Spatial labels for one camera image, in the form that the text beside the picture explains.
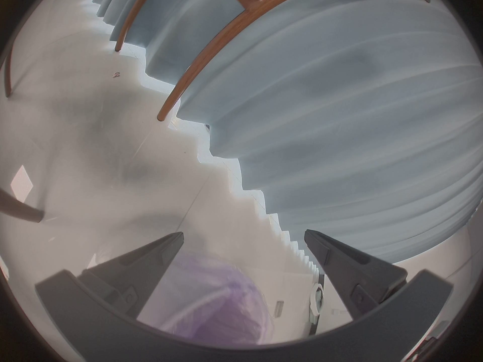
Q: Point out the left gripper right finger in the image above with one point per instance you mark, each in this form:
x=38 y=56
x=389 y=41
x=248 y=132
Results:
x=354 y=277

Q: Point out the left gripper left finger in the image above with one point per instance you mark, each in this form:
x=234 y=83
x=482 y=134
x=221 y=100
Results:
x=128 y=277

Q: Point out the purple plastic bag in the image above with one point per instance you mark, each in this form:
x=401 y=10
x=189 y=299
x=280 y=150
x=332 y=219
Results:
x=234 y=304

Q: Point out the pale blue curtain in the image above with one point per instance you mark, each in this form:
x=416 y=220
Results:
x=339 y=126

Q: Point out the white cushioned wooden chair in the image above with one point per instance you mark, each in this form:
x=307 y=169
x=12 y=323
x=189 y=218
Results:
x=254 y=3

